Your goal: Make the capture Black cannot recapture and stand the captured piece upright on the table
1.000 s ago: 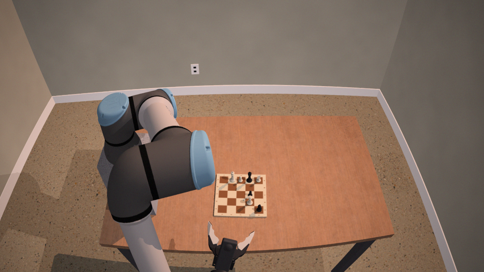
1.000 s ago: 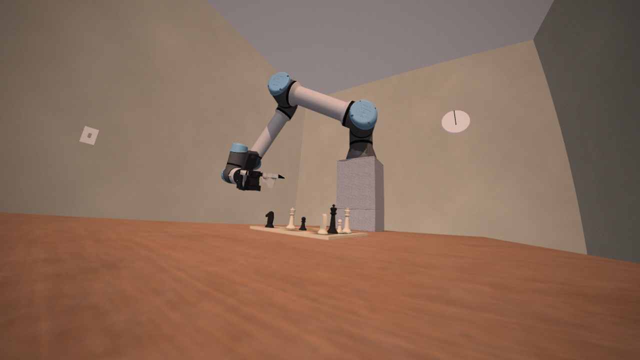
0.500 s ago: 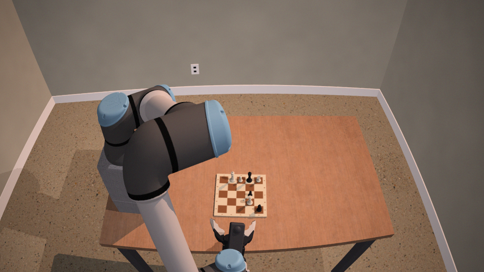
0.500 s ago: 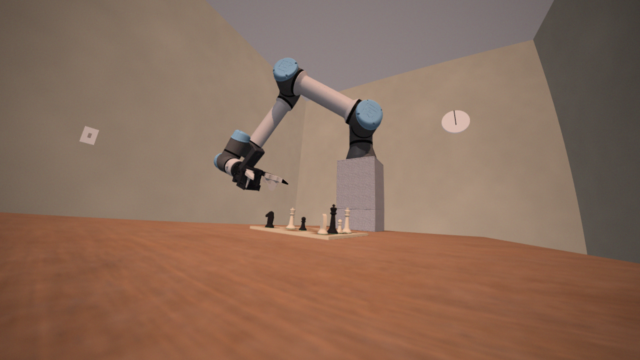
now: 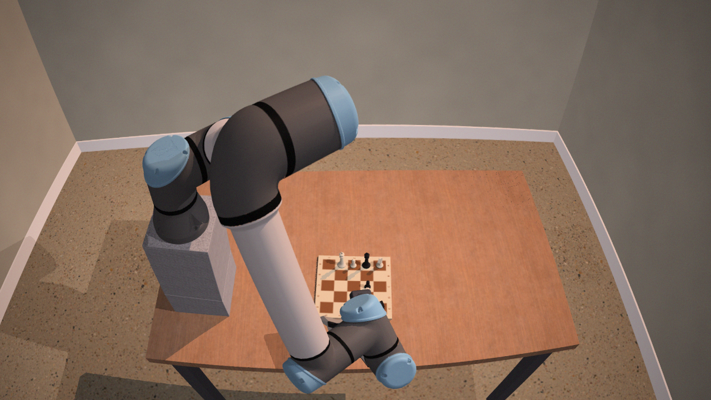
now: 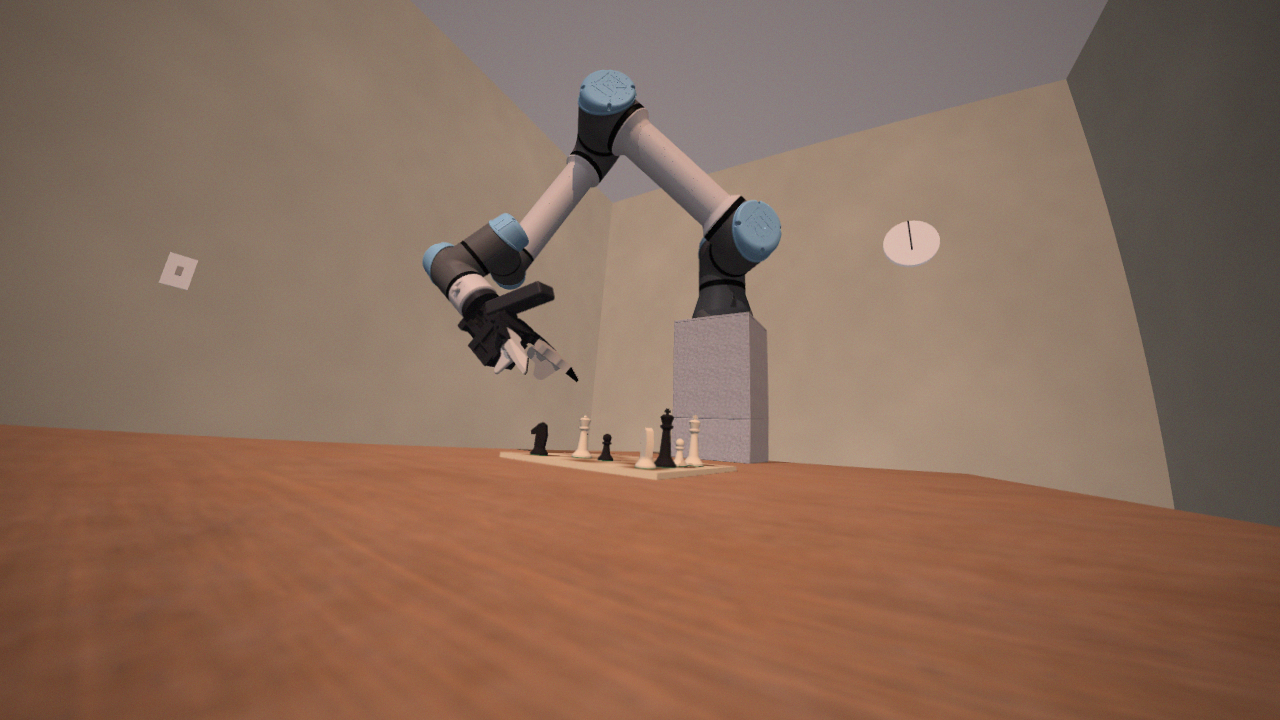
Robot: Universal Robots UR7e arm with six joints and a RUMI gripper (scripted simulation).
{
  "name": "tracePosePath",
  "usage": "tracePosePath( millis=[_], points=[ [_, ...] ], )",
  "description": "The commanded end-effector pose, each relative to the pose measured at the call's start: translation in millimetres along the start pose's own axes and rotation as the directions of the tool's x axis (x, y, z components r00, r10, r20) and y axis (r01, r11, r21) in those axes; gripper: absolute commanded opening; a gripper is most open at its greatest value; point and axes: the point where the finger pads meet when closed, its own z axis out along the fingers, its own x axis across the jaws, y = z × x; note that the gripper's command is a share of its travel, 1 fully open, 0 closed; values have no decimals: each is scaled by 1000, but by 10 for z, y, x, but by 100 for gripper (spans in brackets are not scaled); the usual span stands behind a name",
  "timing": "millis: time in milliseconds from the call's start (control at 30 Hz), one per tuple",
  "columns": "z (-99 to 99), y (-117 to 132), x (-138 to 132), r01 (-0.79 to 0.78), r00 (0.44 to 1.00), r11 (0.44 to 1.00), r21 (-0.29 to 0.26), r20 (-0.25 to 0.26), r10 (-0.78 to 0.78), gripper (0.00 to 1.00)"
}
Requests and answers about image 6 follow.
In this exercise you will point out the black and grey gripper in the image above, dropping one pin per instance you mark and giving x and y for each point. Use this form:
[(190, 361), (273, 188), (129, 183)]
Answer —
[(490, 342)]

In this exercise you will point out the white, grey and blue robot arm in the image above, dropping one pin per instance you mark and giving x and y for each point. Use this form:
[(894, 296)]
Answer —
[(741, 235)]

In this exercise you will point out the chessboard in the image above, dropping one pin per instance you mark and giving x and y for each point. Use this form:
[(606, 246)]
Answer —
[(619, 466)]

